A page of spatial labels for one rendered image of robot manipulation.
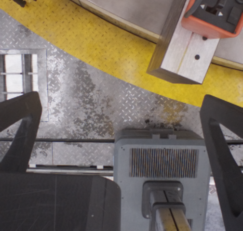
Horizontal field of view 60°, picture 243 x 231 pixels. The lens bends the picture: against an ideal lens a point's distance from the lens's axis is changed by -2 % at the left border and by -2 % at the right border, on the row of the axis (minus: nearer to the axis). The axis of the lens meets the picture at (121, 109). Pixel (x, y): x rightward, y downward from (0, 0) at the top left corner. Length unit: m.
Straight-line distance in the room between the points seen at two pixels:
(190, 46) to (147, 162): 0.67
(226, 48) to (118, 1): 0.55
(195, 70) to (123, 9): 0.52
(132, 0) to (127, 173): 0.85
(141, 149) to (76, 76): 0.59
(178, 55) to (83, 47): 0.80
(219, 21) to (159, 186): 0.84
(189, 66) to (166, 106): 0.72
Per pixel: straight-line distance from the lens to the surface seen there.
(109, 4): 1.08
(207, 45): 0.70
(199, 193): 1.29
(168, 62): 0.66
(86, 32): 1.38
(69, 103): 1.37
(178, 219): 1.01
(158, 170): 1.18
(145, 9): 1.07
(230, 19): 0.60
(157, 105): 1.35
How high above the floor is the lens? 1.33
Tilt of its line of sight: 83 degrees down
